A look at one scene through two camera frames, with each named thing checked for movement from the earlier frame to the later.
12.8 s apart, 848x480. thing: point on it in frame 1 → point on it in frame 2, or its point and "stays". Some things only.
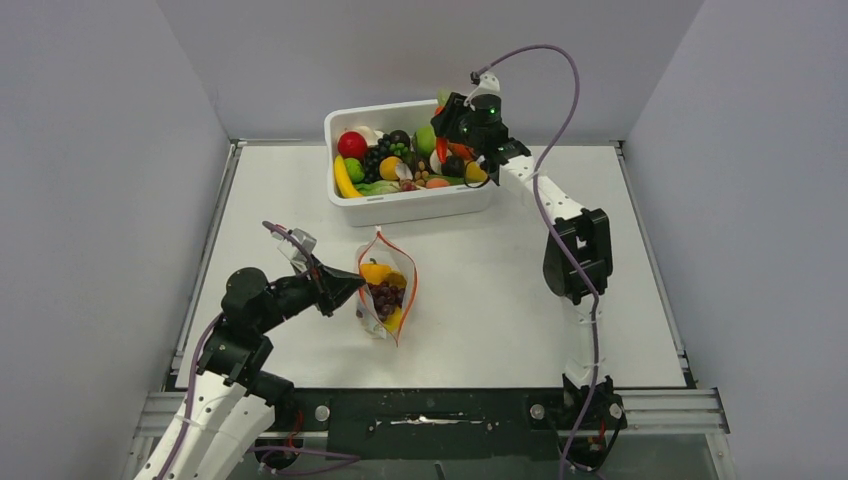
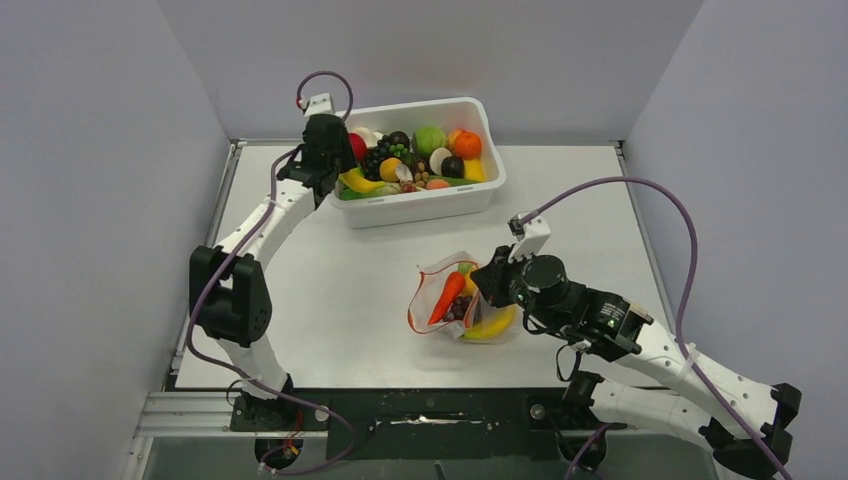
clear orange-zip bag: x=385 y=303 → x=445 y=295
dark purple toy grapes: x=386 y=299 → x=458 y=307
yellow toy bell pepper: x=374 y=272 → x=470 y=287
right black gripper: x=445 y=124 → x=491 y=277
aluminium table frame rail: x=164 y=405 stays
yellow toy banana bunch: x=395 y=278 → x=498 y=323
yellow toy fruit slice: x=474 y=172 stays
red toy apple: x=352 y=144 stays
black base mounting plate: x=427 y=422 stays
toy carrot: x=441 y=142 → x=449 y=291
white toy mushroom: x=403 y=171 stays
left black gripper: x=338 y=286 → x=347 y=162
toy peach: x=437 y=182 stays
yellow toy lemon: x=387 y=168 stays
